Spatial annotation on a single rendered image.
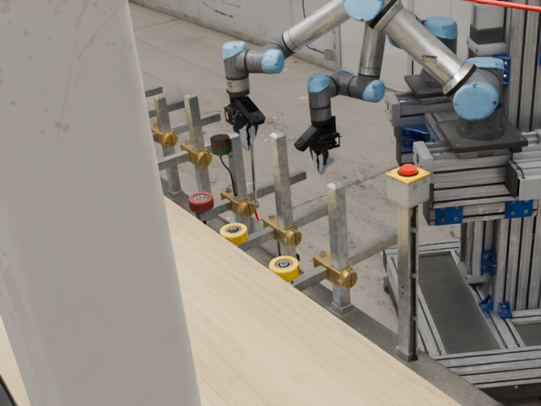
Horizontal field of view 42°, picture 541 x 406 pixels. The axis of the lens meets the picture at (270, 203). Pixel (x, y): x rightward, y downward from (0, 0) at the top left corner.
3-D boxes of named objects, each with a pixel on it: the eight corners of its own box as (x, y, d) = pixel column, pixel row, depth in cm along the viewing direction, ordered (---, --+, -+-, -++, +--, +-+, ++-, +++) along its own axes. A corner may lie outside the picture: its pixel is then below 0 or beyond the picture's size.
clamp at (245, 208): (233, 200, 240) (232, 187, 238) (256, 213, 230) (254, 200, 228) (220, 205, 238) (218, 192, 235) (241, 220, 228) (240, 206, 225)
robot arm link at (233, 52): (241, 47, 217) (216, 47, 220) (245, 81, 222) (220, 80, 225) (251, 39, 223) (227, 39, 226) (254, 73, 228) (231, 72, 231)
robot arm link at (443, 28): (443, 62, 251) (445, 24, 245) (414, 56, 260) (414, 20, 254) (464, 54, 258) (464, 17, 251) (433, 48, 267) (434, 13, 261)
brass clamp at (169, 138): (163, 134, 273) (161, 122, 271) (179, 144, 263) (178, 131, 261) (149, 139, 270) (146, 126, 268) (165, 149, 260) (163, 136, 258)
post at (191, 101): (210, 215, 259) (192, 91, 237) (215, 218, 256) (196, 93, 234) (202, 218, 257) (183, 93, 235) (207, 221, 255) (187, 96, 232)
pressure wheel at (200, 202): (209, 218, 235) (204, 188, 230) (221, 227, 229) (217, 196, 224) (188, 226, 232) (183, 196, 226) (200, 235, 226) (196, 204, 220)
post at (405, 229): (407, 345, 184) (407, 193, 163) (421, 355, 180) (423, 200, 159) (395, 353, 182) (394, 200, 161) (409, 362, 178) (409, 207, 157)
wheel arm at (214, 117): (216, 118, 281) (215, 109, 279) (221, 120, 278) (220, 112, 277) (101, 156, 257) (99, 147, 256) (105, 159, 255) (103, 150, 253)
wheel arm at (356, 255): (393, 240, 213) (393, 227, 211) (401, 244, 210) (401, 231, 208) (277, 297, 192) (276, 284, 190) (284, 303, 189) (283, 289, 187)
